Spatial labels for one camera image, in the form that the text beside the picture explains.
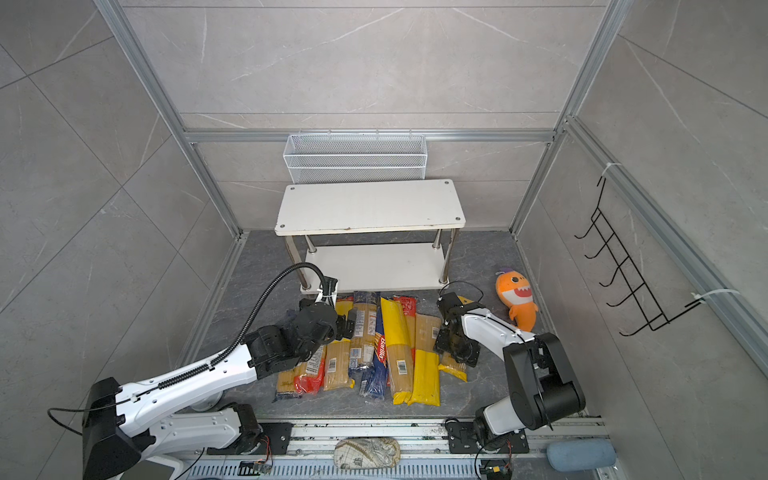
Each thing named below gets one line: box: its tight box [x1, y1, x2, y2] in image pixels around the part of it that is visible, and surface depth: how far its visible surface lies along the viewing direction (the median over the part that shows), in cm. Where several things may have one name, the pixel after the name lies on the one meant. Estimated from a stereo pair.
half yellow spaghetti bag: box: [407, 349, 441, 407], surface depth 82 cm
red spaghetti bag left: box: [294, 345, 325, 395], surface depth 81 cm
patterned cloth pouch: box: [333, 437, 401, 469], surface depth 70 cm
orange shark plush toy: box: [495, 269, 539, 333], surface depth 95 cm
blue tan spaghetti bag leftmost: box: [272, 369, 302, 403], surface depth 80 cm
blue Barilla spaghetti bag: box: [359, 297, 390, 399], surface depth 81 cm
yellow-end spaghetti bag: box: [427, 352, 441, 407], surface depth 83 cm
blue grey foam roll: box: [546, 439, 617, 472], surface depth 70 cm
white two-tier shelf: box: [274, 179, 466, 293], surface depth 83 cm
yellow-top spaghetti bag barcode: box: [381, 297, 414, 405], surface depth 85 cm
